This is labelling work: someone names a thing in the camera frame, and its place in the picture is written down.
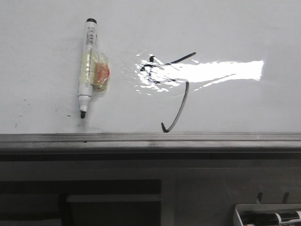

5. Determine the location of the grey metal whiteboard frame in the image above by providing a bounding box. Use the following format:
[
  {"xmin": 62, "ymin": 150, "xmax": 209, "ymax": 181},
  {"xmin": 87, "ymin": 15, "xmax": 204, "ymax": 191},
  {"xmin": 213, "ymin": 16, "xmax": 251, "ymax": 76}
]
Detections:
[{"xmin": 0, "ymin": 132, "xmax": 301, "ymax": 161}]

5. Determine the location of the white marker with taped magnet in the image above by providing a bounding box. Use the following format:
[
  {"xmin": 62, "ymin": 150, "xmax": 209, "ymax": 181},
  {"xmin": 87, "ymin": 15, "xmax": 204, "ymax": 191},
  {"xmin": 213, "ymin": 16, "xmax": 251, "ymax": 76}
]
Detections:
[{"xmin": 78, "ymin": 18, "xmax": 110, "ymax": 119}]

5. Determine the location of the white whiteboard surface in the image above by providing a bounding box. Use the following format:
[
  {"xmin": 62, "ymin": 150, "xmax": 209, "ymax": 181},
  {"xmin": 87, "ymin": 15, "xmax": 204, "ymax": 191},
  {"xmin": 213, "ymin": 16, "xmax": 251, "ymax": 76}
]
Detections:
[{"xmin": 0, "ymin": 0, "xmax": 301, "ymax": 134}]

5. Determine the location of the white marker tray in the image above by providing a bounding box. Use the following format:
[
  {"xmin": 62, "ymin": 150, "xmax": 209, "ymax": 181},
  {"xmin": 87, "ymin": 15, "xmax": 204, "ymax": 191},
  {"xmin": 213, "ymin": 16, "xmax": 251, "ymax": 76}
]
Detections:
[{"xmin": 233, "ymin": 204, "xmax": 301, "ymax": 226}]

